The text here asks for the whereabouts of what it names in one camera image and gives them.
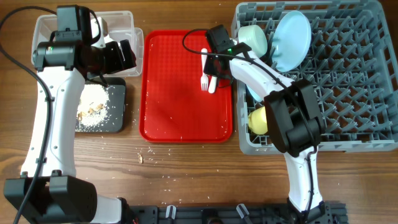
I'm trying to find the clear plastic bin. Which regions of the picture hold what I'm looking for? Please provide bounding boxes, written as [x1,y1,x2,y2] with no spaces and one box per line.
[32,11,144,77]

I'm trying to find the food scraps and rice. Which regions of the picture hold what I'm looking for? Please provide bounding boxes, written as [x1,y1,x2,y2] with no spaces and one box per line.
[76,84,109,131]

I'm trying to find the light blue bowl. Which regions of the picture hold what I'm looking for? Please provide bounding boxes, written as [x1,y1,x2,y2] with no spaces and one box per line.
[246,86,263,103]

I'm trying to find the grey dishwasher rack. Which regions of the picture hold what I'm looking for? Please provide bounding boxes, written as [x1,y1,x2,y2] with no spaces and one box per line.
[231,1,397,152]

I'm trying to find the yellow plastic cup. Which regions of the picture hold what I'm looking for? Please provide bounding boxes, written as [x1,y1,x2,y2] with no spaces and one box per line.
[248,106,268,135]

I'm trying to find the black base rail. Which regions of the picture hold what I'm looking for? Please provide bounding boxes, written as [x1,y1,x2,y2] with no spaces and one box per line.
[131,202,349,224]

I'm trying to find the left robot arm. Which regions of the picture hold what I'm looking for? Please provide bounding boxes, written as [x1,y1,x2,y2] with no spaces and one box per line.
[4,5,137,223]

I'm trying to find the mint green bowl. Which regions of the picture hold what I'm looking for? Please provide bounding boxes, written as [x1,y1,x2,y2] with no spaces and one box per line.
[238,25,268,58]

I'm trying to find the white plastic spoon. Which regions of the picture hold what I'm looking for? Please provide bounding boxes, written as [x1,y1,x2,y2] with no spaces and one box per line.
[208,76,217,94]

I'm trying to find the white plastic fork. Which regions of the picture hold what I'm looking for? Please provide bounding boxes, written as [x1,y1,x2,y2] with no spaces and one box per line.
[200,54,208,91]

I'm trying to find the red serving tray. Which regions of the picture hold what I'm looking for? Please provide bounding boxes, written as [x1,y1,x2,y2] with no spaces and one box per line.
[139,30,233,143]

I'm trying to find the light blue plate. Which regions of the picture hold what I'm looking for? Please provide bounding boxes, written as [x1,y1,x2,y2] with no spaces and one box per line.
[271,11,312,72]

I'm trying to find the nut scrap on table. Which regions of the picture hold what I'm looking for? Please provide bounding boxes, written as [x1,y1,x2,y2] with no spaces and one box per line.
[138,155,144,164]

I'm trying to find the black plastic tray bin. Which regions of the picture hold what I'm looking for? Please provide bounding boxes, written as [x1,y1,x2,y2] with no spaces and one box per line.
[75,77,126,133]

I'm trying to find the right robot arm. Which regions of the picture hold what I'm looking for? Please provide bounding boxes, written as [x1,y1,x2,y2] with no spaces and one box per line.
[205,25,325,216]

